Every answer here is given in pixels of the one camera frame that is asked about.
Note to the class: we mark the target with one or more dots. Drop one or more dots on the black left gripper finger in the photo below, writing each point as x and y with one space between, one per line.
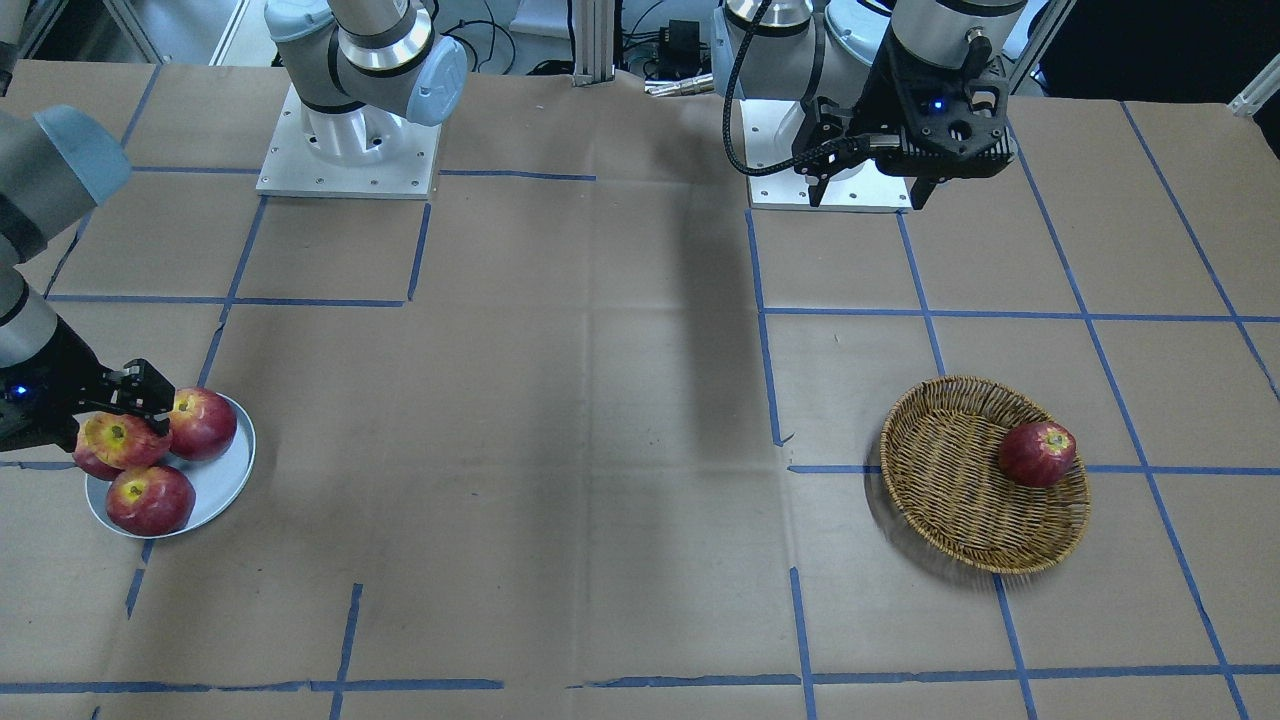
827 142
921 190

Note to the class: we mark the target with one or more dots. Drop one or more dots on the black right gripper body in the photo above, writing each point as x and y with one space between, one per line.
62 378

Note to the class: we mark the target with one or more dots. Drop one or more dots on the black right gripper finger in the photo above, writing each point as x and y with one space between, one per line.
138 389

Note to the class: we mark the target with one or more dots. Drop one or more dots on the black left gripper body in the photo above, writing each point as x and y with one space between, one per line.
886 102

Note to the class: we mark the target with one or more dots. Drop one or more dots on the yellow-red apple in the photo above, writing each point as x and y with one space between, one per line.
122 441

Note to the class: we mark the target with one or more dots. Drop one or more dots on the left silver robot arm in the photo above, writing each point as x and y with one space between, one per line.
787 50

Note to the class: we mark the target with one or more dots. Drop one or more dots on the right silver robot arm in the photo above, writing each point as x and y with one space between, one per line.
371 82

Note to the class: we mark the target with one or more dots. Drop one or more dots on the red apple plate back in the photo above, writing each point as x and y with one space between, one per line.
202 424

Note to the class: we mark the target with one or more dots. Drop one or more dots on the red apple plate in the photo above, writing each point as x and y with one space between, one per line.
151 502
202 424

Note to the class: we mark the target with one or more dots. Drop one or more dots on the red apple plate side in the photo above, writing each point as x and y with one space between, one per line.
91 464

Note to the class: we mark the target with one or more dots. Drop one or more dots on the red apple plate front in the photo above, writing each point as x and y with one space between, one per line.
151 502

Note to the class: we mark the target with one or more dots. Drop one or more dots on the light blue plate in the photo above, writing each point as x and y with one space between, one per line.
217 482

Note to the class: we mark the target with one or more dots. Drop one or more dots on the woven wicker basket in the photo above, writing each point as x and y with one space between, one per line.
938 449

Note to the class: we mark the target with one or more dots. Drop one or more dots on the dark red basket apple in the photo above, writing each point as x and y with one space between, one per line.
1037 454

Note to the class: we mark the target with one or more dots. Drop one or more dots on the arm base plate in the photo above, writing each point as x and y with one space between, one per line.
366 153
769 128

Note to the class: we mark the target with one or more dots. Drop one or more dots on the aluminium frame post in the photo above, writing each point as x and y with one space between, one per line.
593 37

